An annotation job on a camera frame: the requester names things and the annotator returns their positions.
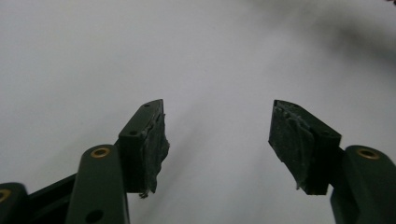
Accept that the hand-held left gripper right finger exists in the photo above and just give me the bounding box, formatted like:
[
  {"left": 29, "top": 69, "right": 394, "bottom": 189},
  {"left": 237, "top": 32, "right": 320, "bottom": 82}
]
[{"left": 267, "top": 99, "right": 343, "bottom": 196}]

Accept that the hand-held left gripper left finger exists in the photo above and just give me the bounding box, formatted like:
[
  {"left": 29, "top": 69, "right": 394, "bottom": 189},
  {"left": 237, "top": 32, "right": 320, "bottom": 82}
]
[{"left": 117, "top": 98, "right": 171, "bottom": 199}]

